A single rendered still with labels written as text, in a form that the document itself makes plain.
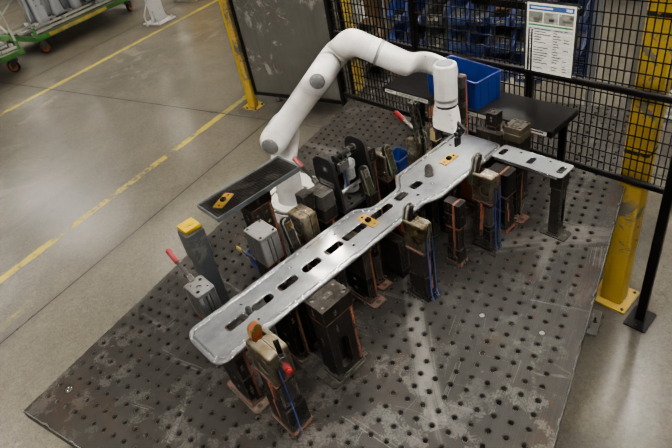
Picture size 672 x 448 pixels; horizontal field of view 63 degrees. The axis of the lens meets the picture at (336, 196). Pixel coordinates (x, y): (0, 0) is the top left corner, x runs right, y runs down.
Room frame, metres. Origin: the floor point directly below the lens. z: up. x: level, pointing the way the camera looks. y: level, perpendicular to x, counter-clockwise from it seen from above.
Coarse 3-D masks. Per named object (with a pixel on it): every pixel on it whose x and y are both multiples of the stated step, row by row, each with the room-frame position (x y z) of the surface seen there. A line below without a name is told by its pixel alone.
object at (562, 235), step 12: (552, 180) 1.58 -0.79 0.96; (564, 180) 1.55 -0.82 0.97; (552, 192) 1.58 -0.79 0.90; (564, 192) 1.57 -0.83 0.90; (552, 204) 1.57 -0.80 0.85; (564, 204) 1.57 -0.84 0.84; (552, 216) 1.57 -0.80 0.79; (540, 228) 1.61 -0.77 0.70; (552, 228) 1.57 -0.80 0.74; (564, 240) 1.52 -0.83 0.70
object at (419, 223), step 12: (408, 228) 1.40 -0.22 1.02; (420, 228) 1.36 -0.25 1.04; (408, 240) 1.41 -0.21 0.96; (420, 240) 1.37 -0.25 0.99; (432, 240) 1.38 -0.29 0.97; (420, 252) 1.37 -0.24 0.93; (420, 264) 1.38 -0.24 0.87; (432, 264) 1.39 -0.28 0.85; (420, 276) 1.38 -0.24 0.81; (432, 276) 1.38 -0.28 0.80; (420, 288) 1.38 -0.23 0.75; (432, 288) 1.38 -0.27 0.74; (432, 300) 1.36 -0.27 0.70
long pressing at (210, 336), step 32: (416, 160) 1.83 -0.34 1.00; (416, 192) 1.62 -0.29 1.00; (352, 224) 1.51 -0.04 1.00; (384, 224) 1.47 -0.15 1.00; (320, 256) 1.38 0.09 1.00; (352, 256) 1.35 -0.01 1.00; (256, 288) 1.29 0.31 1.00; (288, 288) 1.26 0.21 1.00; (224, 320) 1.18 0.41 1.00; (256, 320) 1.15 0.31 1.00; (224, 352) 1.06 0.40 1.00
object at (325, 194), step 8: (320, 184) 1.69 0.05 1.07; (320, 192) 1.63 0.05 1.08; (328, 192) 1.62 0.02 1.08; (320, 200) 1.60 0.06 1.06; (328, 200) 1.61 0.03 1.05; (320, 208) 1.61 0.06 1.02; (328, 208) 1.61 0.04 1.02; (336, 208) 1.63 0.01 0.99; (320, 216) 1.62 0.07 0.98; (328, 216) 1.60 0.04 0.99; (336, 216) 1.63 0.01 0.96; (320, 224) 1.64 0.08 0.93; (328, 224) 1.61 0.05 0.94; (336, 248) 1.61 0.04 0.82
